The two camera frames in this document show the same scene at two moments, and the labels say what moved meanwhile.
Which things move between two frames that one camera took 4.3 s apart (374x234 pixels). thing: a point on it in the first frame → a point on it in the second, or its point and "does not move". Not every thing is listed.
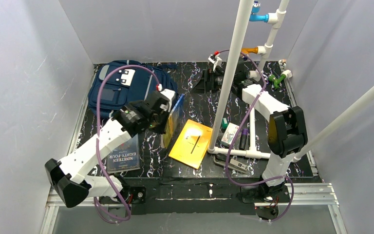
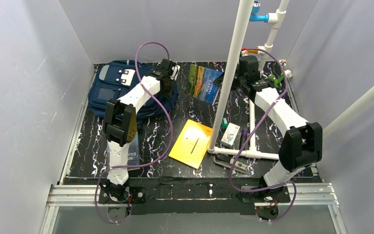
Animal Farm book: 172,122 → 200,84
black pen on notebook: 195,144 does not move
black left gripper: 162,114 → 168,67
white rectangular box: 230,134 does not move
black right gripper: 210,79 → 234,80
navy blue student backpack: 116,84 does not move
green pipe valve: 271,77 does not move
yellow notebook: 186,141 does not move
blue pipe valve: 254,16 does not move
